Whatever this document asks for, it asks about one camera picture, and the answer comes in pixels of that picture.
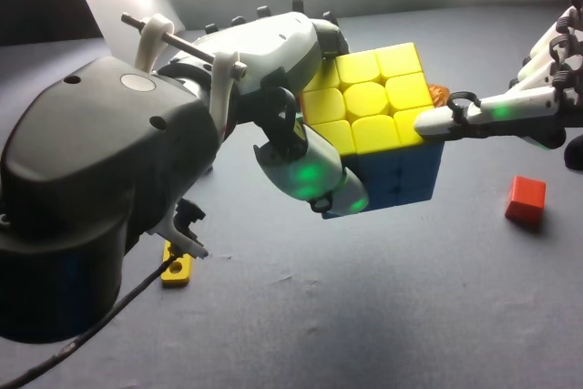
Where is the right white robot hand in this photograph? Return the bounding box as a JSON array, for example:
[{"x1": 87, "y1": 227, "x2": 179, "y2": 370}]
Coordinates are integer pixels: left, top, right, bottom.
[{"x1": 413, "y1": 0, "x2": 583, "y2": 169}]

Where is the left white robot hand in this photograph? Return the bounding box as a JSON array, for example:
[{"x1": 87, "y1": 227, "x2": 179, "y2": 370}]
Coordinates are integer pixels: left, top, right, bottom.
[{"x1": 170, "y1": 0, "x2": 369, "y2": 220}]

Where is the Rubik's cube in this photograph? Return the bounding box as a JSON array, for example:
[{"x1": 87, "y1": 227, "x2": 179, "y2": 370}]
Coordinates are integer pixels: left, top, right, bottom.
[{"x1": 298, "y1": 42, "x2": 445, "y2": 220}]

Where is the red cube block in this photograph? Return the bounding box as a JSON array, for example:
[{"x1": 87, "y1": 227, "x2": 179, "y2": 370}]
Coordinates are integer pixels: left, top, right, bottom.
[{"x1": 504, "y1": 175, "x2": 547, "y2": 226}]

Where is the orange swirl cookie toy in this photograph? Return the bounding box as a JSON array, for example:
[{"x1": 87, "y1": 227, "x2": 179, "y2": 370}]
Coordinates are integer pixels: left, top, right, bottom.
[{"x1": 427, "y1": 83, "x2": 452, "y2": 110}]

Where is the yellow two-hole block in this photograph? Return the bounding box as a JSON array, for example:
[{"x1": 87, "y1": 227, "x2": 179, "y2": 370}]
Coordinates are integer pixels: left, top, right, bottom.
[{"x1": 161, "y1": 242, "x2": 194, "y2": 289}]

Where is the grey table cloth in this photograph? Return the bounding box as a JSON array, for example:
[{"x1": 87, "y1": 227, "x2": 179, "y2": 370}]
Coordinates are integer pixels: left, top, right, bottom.
[{"x1": 0, "y1": 0, "x2": 583, "y2": 389}]

